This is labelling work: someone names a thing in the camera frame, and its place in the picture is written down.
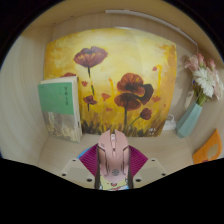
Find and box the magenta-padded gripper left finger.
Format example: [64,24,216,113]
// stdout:
[60,143,101,190]

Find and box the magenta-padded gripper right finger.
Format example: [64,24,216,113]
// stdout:
[127,144,168,190]

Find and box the pink computer mouse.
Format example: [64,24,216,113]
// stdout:
[96,129,131,184]

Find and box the white power adapter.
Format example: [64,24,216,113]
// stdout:
[162,113,178,131]

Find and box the teal faceted vase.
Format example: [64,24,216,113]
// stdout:
[175,100,204,139]

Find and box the green cover book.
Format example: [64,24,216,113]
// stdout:
[37,75,83,144]

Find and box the orange cover book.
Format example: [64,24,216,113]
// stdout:
[192,128,223,165]

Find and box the yellow poppy flower painting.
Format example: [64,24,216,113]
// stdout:
[43,27,178,138]

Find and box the pink and white flower bouquet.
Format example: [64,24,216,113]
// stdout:
[184,53,224,108]

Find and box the light wooden shelf board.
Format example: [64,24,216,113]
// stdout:
[19,0,218,51]

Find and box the white light bar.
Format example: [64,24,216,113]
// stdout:
[105,9,199,46]

